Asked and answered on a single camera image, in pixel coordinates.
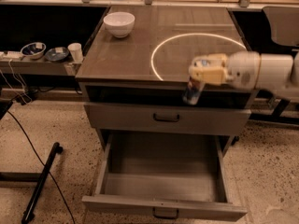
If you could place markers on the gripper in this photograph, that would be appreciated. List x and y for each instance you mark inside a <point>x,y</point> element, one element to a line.
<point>243,68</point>

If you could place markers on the silver blue redbull can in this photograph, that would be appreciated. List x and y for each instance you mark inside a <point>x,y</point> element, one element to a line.
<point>193,91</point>

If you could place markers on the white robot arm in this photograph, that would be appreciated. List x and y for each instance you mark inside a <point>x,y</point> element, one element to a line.
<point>248,70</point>

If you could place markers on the grey drawer cabinet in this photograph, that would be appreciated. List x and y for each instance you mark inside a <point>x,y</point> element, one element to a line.
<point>150,65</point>

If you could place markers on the open grey bottom drawer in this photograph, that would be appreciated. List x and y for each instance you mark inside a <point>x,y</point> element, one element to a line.
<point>164,175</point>

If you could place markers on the grey middle drawer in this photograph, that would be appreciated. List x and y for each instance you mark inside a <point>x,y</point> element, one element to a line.
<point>167,119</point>

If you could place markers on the white ceramic bowl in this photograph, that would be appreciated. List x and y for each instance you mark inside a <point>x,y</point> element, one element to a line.
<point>119,24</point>

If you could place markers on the white paper cup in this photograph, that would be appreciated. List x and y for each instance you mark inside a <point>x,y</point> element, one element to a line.
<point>76,52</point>

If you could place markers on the dark blue shallow bowl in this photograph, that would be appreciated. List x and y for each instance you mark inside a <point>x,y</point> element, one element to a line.
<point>58,54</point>

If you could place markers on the black metal stand leg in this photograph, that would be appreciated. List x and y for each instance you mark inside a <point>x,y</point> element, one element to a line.
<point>28,214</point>

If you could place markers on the white blue patterned bowl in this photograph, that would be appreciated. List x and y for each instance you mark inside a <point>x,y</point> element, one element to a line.
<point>33,51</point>

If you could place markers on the grey side shelf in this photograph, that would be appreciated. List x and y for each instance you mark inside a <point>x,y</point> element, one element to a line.
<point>39,67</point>

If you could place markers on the white power strip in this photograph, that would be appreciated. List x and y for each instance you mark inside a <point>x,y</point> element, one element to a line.
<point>15,55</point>

